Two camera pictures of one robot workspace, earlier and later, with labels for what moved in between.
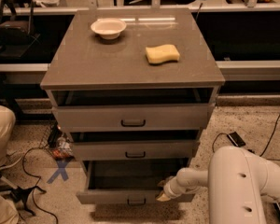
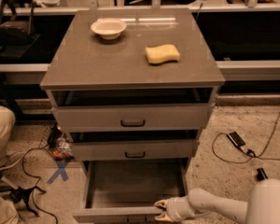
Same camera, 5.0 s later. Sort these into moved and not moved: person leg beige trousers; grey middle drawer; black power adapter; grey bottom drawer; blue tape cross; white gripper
Moved: grey bottom drawer; white gripper
Not moved: grey middle drawer; person leg beige trousers; blue tape cross; black power adapter
